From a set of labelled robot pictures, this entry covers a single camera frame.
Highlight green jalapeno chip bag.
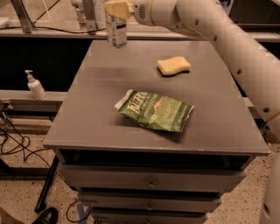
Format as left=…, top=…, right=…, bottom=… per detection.
left=115, top=89, right=193, bottom=133

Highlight metal frame post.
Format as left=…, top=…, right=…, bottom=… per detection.
left=82, top=0, right=106, bottom=32
left=10, top=0, right=34, bottom=34

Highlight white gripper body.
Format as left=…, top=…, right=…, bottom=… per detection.
left=132, top=0, right=154, bottom=26

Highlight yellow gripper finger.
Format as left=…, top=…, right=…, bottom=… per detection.
left=104, top=0, right=134, bottom=19

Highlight left metal frame post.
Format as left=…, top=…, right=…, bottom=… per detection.
left=10, top=0, right=34, bottom=34

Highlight clear plastic water bottle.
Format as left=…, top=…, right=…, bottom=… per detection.
left=106, top=14, right=127, bottom=49

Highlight black table leg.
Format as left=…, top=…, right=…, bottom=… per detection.
left=34, top=157, right=59, bottom=214

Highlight black shoe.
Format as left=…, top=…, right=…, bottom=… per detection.
left=32, top=207, right=59, bottom=224

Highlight yellow sponge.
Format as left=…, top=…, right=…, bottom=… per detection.
left=157, top=56, right=192, bottom=77

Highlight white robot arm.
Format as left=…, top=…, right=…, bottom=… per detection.
left=105, top=0, right=280, bottom=137

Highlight black cable on ledge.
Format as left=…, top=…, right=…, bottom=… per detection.
left=0, top=25, right=108, bottom=35

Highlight white pump soap dispenser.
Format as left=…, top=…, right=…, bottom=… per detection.
left=24, top=70, right=46, bottom=100

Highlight black floor cables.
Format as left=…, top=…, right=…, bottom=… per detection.
left=0, top=108, right=64, bottom=179

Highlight middle metal frame post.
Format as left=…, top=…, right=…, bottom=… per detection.
left=82, top=0, right=106, bottom=32

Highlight grey drawer cabinet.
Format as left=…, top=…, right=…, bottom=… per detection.
left=45, top=40, right=269, bottom=224

